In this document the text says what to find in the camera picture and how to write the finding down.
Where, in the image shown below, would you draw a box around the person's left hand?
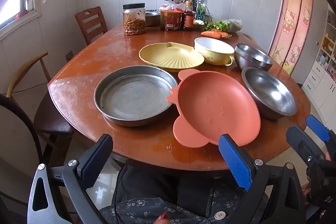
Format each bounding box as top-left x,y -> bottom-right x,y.
154,213 -> 170,224

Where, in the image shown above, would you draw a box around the slatted wooden chair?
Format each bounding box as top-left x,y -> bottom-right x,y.
75,6 -> 108,46

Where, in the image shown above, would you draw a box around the red-labelled pickle jar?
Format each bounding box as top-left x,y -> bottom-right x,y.
160,10 -> 182,31

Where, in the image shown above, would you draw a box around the steel basin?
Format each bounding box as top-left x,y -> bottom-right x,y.
145,11 -> 161,27

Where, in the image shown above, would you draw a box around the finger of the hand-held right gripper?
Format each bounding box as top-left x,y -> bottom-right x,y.
306,114 -> 336,159
286,125 -> 327,174

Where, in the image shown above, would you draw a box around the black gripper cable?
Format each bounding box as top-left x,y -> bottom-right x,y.
113,169 -> 124,224

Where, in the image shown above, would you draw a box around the curved-back chair with brown seat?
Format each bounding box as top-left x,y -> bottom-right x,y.
6,51 -> 75,161

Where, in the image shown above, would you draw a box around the clear plastic bottle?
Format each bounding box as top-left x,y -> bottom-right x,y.
195,0 -> 210,22

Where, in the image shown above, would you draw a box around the bagged green vegetables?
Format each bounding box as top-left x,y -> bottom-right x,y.
203,19 -> 243,31

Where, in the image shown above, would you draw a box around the round steel pan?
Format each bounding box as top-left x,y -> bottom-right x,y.
94,65 -> 179,127

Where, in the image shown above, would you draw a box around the thin wall cable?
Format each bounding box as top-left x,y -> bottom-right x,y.
16,82 -> 50,91

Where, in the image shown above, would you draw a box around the dark floral shirt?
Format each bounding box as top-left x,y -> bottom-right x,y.
99,177 -> 269,224

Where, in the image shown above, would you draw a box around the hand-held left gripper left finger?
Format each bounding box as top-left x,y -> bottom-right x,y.
28,134 -> 114,224

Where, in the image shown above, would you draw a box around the large steel bowl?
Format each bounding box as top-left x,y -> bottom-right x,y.
241,67 -> 298,120

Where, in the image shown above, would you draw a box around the yellow shell-shaped plate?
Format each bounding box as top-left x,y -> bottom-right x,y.
138,42 -> 205,72

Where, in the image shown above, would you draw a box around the orange animal-shaped plate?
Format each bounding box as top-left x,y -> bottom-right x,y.
165,69 -> 261,148

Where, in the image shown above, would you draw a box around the black-lidded pickle jar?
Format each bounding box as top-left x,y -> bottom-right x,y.
123,3 -> 146,35

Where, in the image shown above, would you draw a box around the dark sauce bottle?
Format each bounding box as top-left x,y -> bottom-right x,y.
181,1 -> 195,31

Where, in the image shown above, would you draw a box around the small steel bowl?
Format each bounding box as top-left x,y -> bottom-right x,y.
234,43 -> 273,72

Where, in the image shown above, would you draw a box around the red and white plastic bag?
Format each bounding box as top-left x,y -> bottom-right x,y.
160,3 -> 185,12

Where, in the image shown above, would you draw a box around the cartoon cat door curtain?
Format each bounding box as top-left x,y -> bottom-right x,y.
267,0 -> 315,76

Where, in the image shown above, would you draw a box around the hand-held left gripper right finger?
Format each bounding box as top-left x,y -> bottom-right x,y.
218,134 -> 307,224

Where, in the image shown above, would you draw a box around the white shelf cabinet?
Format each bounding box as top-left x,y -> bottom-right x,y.
301,5 -> 336,122

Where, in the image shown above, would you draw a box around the yellow enamel bowl with handles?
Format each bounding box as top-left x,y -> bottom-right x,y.
194,37 -> 235,67

